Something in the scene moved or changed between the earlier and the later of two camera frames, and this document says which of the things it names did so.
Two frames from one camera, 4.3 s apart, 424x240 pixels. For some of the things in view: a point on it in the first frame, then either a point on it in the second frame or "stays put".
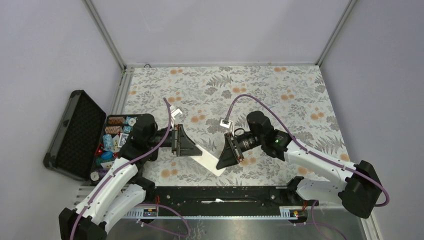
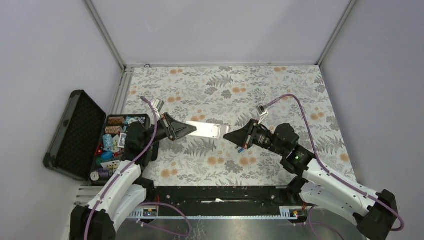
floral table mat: (207, 101) stays put
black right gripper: (231, 154) → (245, 137)
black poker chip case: (86, 140) stays put
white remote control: (209, 161) → (209, 130)
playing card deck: (122, 140) stays put
